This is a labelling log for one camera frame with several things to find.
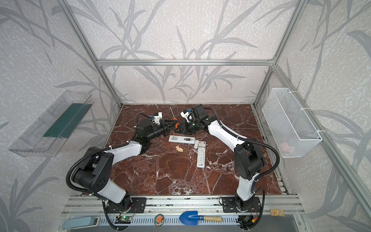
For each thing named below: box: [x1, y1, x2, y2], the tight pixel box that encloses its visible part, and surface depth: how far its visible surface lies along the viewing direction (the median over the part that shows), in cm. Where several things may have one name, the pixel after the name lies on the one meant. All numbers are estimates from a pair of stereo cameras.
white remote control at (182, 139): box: [168, 134, 196, 145], surface depth 100 cm
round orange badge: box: [153, 213, 165, 227], surface depth 71 cm
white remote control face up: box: [196, 141, 207, 169], surface depth 92 cm
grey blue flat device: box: [61, 216, 101, 230], surface depth 67 cm
